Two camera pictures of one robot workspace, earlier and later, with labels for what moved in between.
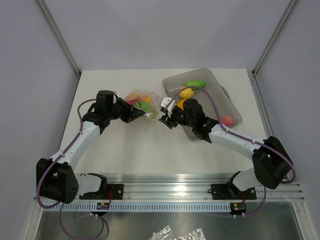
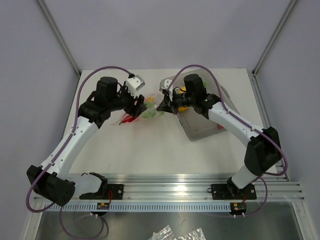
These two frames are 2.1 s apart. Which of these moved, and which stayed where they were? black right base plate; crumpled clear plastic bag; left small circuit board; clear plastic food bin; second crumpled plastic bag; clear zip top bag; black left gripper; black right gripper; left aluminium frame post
Moved: clear zip top bag; black right gripper; black left gripper
Stayed: left aluminium frame post; black right base plate; left small circuit board; clear plastic food bin; second crumpled plastic bag; crumpled clear plastic bag
